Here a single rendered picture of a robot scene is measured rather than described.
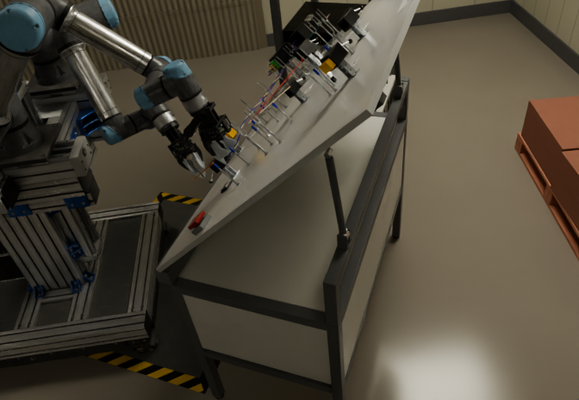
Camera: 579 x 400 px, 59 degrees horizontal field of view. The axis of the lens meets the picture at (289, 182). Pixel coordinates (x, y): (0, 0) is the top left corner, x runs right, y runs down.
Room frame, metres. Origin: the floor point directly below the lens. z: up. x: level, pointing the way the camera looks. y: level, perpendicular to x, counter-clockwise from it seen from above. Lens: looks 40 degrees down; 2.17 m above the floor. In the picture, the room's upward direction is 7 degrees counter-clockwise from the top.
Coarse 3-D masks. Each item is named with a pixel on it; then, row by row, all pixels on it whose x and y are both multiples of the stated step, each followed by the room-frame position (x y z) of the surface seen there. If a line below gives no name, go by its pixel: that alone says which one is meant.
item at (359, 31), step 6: (360, 6) 1.62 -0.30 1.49; (348, 12) 1.56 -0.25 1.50; (354, 12) 1.57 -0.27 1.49; (342, 18) 1.54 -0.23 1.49; (348, 18) 1.54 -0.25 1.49; (354, 18) 1.55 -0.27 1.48; (342, 24) 1.56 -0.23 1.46; (348, 24) 1.53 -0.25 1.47; (354, 24) 1.55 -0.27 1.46; (354, 30) 1.56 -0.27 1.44; (360, 30) 1.54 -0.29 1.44; (360, 36) 1.55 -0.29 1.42
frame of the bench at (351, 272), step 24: (384, 168) 1.62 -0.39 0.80; (360, 240) 1.24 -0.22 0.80; (360, 264) 1.16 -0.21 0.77; (192, 288) 1.12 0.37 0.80; (216, 288) 1.11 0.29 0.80; (264, 312) 1.01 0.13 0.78; (288, 312) 0.98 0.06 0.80; (312, 312) 0.97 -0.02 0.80; (192, 336) 1.15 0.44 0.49; (336, 336) 0.91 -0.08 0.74; (240, 360) 1.07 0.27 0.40; (336, 360) 0.91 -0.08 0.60; (216, 384) 1.14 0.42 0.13; (312, 384) 0.95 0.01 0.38; (336, 384) 0.91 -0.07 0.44
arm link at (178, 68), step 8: (168, 64) 1.44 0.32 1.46; (176, 64) 1.40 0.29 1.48; (184, 64) 1.42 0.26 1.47; (168, 72) 1.39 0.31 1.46; (176, 72) 1.39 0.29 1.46; (184, 72) 1.39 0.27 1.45; (168, 80) 1.39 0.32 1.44; (176, 80) 1.38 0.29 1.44; (184, 80) 1.38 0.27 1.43; (192, 80) 1.40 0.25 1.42; (168, 88) 1.38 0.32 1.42; (176, 88) 1.38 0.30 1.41; (184, 88) 1.38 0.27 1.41; (192, 88) 1.38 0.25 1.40; (200, 88) 1.41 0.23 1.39; (176, 96) 1.39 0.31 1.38; (184, 96) 1.37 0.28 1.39; (192, 96) 1.38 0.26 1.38
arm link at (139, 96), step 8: (152, 72) 1.48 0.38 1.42; (160, 72) 1.48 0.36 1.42; (152, 80) 1.43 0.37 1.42; (160, 80) 1.40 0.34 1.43; (136, 88) 1.43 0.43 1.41; (144, 88) 1.41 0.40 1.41; (152, 88) 1.40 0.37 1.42; (160, 88) 1.39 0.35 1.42; (136, 96) 1.40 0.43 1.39; (144, 96) 1.39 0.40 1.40; (152, 96) 1.39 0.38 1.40; (160, 96) 1.38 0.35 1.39; (168, 96) 1.38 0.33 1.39; (144, 104) 1.39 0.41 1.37; (152, 104) 1.39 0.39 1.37
